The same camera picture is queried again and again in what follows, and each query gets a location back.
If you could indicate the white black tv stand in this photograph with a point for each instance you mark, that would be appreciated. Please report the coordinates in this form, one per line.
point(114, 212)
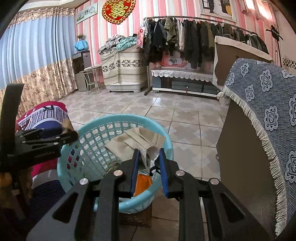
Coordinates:
point(185, 87)

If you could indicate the woven brown stool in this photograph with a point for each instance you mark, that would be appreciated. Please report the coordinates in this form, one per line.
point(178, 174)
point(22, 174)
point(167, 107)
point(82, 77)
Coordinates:
point(136, 217)

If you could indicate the landscape wall picture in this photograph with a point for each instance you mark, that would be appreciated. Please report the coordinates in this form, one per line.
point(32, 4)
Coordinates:
point(86, 13)

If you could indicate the red gold heart decoration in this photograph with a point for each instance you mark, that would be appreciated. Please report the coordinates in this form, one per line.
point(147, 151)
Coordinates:
point(118, 10)

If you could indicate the metal clothes rack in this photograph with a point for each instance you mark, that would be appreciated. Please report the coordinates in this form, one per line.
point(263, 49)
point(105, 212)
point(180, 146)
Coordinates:
point(203, 18)

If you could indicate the white lace cloth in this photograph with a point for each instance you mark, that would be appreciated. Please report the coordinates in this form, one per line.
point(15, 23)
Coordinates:
point(180, 74)

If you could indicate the light blue plastic basket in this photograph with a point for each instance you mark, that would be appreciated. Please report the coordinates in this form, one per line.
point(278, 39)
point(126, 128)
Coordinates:
point(92, 143)

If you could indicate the framed wall poster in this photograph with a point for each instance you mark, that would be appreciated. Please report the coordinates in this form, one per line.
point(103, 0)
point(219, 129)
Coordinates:
point(217, 9)

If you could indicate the beige patterned cover cloth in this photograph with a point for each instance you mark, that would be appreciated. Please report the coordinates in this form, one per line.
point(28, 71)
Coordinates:
point(122, 66)

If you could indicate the blue cloth cover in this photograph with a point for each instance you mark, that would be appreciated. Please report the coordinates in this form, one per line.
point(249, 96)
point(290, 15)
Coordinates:
point(81, 45)

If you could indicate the striped red blue blanket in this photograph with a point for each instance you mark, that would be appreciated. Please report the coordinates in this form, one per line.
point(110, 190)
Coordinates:
point(46, 115)

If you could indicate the blue patterned fringed cloth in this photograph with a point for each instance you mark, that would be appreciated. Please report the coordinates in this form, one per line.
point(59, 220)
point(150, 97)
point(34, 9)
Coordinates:
point(266, 111)

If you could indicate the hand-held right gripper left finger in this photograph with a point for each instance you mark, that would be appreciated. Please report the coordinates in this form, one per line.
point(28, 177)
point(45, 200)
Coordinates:
point(135, 173)

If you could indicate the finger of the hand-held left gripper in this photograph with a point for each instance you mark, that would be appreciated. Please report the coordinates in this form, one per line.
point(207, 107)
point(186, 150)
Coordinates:
point(67, 138)
point(44, 133)

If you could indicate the row of hanging clothes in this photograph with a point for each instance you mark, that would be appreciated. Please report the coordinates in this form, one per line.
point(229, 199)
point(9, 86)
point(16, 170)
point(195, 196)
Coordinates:
point(192, 41)

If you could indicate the pink hanging bag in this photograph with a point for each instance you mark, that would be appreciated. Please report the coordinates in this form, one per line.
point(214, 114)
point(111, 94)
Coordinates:
point(140, 38)

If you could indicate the grey water dispenser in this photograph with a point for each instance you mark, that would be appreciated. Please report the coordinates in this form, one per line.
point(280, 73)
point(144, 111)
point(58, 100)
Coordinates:
point(81, 71)

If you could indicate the blue floral curtain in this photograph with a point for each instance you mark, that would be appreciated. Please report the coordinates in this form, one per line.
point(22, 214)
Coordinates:
point(30, 60)

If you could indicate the white storage chest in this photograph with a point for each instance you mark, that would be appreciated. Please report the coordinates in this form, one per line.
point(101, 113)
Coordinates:
point(126, 87)

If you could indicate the orange snack wrapper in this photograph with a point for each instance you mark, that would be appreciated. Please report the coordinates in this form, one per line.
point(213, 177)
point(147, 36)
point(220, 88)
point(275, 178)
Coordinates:
point(143, 185)

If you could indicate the cream cloth covered board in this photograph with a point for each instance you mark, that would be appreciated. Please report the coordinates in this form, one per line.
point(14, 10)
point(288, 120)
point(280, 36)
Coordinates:
point(231, 58)

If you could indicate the black coat stand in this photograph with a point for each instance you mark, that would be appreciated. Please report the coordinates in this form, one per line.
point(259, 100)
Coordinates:
point(276, 37)

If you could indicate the pink printed box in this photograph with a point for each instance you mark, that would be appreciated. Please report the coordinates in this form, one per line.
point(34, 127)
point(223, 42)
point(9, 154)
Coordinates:
point(173, 61)

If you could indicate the small metal side table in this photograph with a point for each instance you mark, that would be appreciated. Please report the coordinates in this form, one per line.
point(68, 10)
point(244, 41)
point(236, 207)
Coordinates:
point(91, 69)

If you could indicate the grey crumpled clothes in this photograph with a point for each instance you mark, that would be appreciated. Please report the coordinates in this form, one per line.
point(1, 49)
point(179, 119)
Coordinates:
point(109, 44)

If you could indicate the teal plaid cloth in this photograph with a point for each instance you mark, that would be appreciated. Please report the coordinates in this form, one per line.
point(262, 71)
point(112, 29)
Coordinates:
point(126, 44)

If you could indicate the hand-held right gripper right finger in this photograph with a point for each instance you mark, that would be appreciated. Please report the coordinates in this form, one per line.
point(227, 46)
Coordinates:
point(163, 172)

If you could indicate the small potted plant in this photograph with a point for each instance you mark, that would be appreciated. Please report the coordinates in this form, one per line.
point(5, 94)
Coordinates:
point(81, 37)

